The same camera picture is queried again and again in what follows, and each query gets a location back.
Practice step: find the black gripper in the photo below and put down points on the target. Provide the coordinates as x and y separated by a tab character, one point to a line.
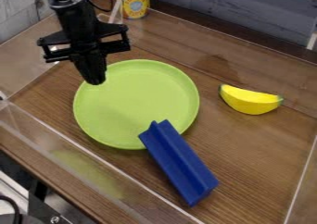
83	34

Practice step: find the blue T-shaped block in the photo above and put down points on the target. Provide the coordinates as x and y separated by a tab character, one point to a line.
180	162

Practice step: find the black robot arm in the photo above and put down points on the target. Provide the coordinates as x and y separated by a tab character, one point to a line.
86	39

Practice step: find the green round plate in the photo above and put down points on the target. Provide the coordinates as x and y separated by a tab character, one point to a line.
145	91

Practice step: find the yellow labelled tin can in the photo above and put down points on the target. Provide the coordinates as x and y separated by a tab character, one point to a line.
136	8

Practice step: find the yellow banana toy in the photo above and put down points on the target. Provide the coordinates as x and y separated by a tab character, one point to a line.
249	102

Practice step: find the clear acrylic triangle bracket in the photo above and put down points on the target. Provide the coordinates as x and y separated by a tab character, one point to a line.
115	16

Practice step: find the clear acrylic front wall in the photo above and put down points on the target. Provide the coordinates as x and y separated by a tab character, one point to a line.
114	185

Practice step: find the black metal table frame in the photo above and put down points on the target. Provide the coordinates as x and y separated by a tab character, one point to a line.
38	208

